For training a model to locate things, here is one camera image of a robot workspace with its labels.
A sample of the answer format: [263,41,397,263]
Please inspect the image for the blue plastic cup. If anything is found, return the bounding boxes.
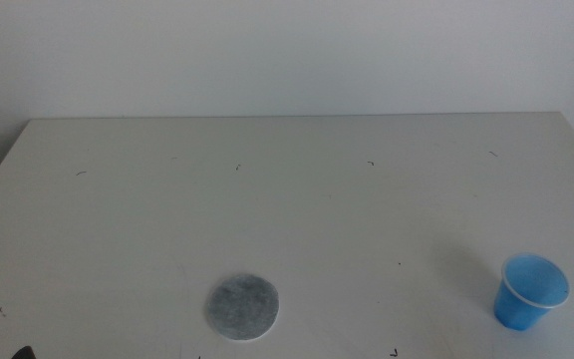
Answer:
[493,252,571,332]

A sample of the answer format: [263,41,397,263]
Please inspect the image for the grey round cup mat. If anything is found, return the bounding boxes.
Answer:
[205,272,281,342]

